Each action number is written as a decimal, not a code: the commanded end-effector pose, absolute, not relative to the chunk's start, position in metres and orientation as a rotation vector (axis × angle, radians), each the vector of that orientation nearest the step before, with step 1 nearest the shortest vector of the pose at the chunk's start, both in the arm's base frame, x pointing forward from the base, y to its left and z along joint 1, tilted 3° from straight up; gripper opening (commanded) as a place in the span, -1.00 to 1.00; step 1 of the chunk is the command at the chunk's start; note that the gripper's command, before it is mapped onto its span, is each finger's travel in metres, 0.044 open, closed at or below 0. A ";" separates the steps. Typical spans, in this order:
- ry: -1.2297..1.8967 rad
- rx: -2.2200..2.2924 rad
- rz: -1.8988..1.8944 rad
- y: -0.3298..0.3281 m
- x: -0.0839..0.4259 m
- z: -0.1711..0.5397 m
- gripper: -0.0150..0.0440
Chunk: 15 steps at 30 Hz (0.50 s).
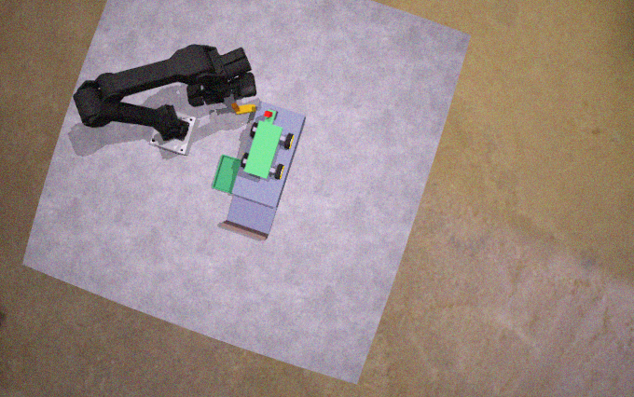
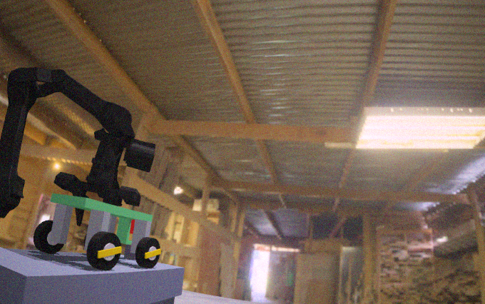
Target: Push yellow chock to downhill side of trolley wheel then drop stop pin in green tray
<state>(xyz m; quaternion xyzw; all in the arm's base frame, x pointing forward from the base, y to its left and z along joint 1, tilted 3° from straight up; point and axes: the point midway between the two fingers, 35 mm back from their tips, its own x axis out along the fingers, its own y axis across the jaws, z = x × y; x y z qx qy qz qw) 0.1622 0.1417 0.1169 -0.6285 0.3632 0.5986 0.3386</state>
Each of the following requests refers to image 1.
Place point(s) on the small green trolley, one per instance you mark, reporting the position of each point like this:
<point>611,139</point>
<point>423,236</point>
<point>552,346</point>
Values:
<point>267,136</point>

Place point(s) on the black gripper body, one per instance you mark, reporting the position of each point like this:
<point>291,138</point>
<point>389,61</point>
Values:
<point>244,84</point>

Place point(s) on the green tray floor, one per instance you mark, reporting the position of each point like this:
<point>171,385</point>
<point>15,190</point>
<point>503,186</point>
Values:
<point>227,174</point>

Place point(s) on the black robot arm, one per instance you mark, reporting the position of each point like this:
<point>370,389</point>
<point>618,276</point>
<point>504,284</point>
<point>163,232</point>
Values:
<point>194,64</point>

